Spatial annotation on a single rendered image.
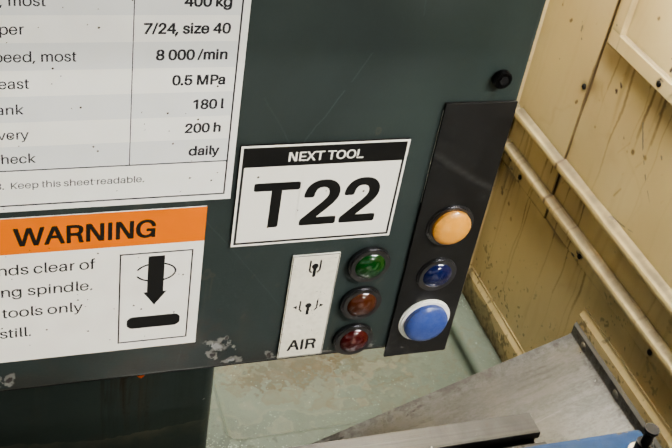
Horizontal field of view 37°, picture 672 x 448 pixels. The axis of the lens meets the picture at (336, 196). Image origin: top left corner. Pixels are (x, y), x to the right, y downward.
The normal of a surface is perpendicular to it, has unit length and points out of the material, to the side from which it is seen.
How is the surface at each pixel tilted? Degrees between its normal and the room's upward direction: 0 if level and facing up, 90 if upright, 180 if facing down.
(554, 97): 90
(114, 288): 90
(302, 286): 90
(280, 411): 0
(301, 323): 90
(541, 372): 24
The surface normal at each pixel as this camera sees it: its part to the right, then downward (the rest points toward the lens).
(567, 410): -0.26, -0.70
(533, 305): -0.95, 0.06
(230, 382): 0.15, -0.80
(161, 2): 0.29, 0.60
